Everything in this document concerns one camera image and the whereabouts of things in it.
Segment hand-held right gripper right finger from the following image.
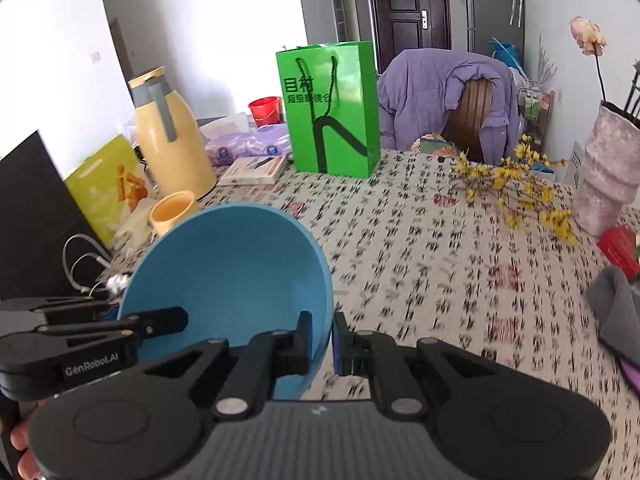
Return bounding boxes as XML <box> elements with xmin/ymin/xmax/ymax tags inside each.
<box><xmin>332</xmin><ymin>311</ymin><xmax>501</xmax><ymax>421</ymax></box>

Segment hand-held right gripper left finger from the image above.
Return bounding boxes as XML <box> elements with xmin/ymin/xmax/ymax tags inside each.
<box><xmin>144</xmin><ymin>311</ymin><xmax>314</xmax><ymax>421</ymax></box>

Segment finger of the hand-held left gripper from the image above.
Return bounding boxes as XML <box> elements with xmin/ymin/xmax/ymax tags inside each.
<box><xmin>0</xmin><ymin>297</ymin><xmax>109</xmax><ymax>327</ymax></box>
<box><xmin>37</xmin><ymin>307</ymin><xmax>189</xmax><ymax>341</ymax></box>

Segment blue bowl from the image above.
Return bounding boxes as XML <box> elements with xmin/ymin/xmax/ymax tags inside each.
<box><xmin>117</xmin><ymin>203</ymin><xmax>334</xmax><ymax>401</ymax></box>

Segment person's left hand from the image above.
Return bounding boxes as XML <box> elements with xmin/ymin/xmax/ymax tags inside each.
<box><xmin>10</xmin><ymin>422</ymin><xmax>46</xmax><ymax>480</ymax></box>

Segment black board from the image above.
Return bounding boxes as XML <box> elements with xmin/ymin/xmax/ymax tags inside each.
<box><xmin>0</xmin><ymin>130</ymin><xmax>113</xmax><ymax>301</ymax></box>

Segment printed tablecloth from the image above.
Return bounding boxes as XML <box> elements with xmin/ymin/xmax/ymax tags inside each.
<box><xmin>100</xmin><ymin>147</ymin><xmax>640</xmax><ymax>461</ymax></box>

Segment yellow mug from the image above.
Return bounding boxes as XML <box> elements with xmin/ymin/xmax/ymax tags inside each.
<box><xmin>149</xmin><ymin>191</ymin><xmax>201</xmax><ymax>238</ymax></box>

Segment yellow-green snack box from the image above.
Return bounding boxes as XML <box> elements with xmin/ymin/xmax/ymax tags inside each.
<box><xmin>64</xmin><ymin>135</ymin><xmax>152</xmax><ymax>249</ymax></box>

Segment yellow thermos jug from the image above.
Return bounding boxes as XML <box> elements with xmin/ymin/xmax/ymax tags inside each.
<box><xmin>126</xmin><ymin>66</ymin><xmax>217</xmax><ymax>201</ymax></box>

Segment white book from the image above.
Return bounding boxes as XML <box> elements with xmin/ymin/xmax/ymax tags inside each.
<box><xmin>217</xmin><ymin>156</ymin><xmax>288</xmax><ymax>187</ymax></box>

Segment purple tissue packs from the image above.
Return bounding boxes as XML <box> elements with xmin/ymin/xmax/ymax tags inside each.
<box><xmin>202</xmin><ymin>122</ymin><xmax>293</xmax><ymax>167</ymax></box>

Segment patterned seat cushion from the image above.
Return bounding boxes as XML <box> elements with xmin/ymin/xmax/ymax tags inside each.
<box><xmin>411</xmin><ymin>132</ymin><xmax>463</xmax><ymax>154</ymax></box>

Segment green paper bag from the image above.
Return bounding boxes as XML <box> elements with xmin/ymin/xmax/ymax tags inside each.
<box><xmin>276</xmin><ymin>41</ymin><xmax>382</xmax><ymax>178</ymax></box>

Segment red bucket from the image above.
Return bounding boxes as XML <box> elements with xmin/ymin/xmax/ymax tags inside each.
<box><xmin>248</xmin><ymin>96</ymin><xmax>284</xmax><ymax>129</ymax></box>

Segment yellow flower branch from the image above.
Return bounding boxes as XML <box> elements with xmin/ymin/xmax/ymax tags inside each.
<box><xmin>450</xmin><ymin>135</ymin><xmax>579</xmax><ymax>246</ymax></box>

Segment wooden chair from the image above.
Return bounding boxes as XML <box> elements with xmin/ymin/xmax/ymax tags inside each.
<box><xmin>442</xmin><ymin>77</ymin><xmax>501</xmax><ymax>163</ymax></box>

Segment purple jacket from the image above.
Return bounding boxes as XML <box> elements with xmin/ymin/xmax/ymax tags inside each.
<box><xmin>377</xmin><ymin>49</ymin><xmax>523</xmax><ymax>166</ymax></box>

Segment grey cloth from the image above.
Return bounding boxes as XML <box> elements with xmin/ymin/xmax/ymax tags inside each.
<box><xmin>586</xmin><ymin>266</ymin><xmax>640</xmax><ymax>386</ymax></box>

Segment red box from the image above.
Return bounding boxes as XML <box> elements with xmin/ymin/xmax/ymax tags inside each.
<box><xmin>597</xmin><ymin>226</ymin><xmax>640</xmax><ymax>281</ymax></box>

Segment pink textured vase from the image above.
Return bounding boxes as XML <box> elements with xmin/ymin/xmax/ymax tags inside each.
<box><xmin>572</xmin><ymin>100</ymin><xmax>640</xmax><ymax>237</ymax></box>

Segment dark brown door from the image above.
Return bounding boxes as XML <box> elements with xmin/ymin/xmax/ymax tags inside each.
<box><xmin>367</xmin><ymin>0</ymin><xmax>453</xmax><ymax>76</ymax></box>

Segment grey refrigerator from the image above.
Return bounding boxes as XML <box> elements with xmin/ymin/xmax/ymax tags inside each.
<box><xmin>462</xmin><ymin>0</ymin><xmax>526</xmax><ymax>68</ymax></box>

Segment dried pink roses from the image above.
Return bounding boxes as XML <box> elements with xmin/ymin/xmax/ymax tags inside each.
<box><xmin>570</xmin><ymin>16</ymin><xmax>640</xmax><ymax>126</ymax></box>

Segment white cable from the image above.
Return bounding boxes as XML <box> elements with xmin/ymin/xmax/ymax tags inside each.
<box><xmin>62</xmin><ymin>234</ymin><xmax>132</xmax><ymax>297</ymax></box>

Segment wire rack with bottles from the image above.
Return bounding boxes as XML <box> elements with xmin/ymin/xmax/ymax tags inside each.
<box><xmin>517</xmin><ymin>87</ymin><xmax>556</xmax><ymax>136</ymax></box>

